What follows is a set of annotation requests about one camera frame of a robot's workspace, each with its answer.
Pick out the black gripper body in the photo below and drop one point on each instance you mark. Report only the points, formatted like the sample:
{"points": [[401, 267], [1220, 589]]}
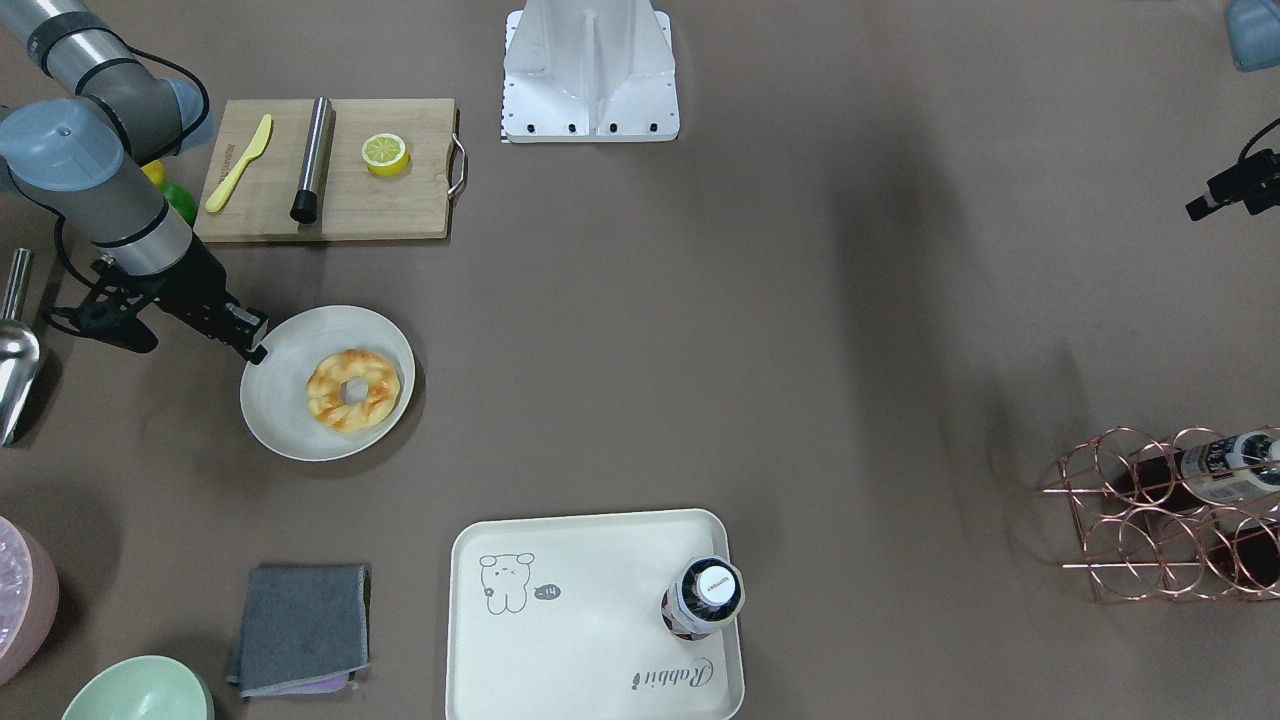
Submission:
{"points": [[193, 285]]}

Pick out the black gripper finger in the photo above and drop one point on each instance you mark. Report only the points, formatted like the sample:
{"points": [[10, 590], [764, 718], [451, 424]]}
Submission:
{"points": [[256, 354]]}

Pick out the white round plate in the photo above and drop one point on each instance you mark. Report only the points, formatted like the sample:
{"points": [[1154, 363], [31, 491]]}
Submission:
{"points": [[274, 397]]}

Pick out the glazed twisted donut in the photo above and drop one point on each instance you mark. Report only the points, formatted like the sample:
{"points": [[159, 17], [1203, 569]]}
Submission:
{"points": [[352, 390]]}

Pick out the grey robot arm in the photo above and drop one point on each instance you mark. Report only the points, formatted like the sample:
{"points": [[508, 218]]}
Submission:
{"points": [[83, 157]]}

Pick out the cream rabbit tray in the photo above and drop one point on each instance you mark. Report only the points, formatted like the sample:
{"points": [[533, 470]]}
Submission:
{"points": [[559, 618]]}

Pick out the yellow plastic knife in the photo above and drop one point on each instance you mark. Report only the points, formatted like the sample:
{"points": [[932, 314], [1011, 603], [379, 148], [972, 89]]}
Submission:
{"points": [[252, 152]]}

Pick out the green lime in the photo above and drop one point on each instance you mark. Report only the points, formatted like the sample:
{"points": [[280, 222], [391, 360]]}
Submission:
{"points": [[181, 200]]}

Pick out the yellow lemon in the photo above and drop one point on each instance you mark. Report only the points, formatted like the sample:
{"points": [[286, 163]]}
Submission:
{"points": [[155, 171]]}

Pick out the steel muddler black tip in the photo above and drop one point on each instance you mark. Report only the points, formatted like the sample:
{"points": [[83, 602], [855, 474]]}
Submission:
{"points": [[308, 198]]}

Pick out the bamboo cutting board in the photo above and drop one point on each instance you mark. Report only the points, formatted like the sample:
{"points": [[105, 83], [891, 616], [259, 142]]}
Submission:
{"points": [[356, 204]]}

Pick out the steel ice scoop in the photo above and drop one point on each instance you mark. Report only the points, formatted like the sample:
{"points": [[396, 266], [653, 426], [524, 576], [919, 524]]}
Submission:
{"points": [[20, 348]]}

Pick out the half lemon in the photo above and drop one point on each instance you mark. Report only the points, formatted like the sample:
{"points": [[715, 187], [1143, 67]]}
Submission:
{"points": [[385, 154]]}

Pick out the grey folded cloth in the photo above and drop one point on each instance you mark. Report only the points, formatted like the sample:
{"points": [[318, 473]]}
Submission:
{"points": [[304, 629]]}

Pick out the pink bowl of ice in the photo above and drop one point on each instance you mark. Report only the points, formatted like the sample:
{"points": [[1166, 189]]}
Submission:
{"points": [[30, 597]]}

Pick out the green bowl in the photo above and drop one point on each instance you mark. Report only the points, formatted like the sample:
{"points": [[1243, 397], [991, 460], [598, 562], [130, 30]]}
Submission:
{"points": [[145, 687]]}

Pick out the standing dark tea bottle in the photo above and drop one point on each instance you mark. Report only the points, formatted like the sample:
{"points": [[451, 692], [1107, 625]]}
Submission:
{"points": [[703, 599]]}

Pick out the dark tea bottle in rack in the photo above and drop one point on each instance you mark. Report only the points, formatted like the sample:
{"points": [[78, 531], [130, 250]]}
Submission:
{"points": [[1228, 470]]}

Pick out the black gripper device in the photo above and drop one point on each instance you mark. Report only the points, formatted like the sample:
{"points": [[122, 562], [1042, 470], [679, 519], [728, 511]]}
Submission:
{"points": [[1253, 179]]}

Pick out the blue grey robot part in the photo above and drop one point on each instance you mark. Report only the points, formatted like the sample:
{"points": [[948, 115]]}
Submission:
{"points": [[1253, 34]]}

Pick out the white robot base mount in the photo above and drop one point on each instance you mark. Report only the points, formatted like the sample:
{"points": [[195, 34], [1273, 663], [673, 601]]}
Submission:
{"points": [[589, 72]]}

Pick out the copper wire bottle rack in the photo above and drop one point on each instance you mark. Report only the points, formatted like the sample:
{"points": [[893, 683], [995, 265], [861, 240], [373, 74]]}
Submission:
{"points": [[1135, 553]]}

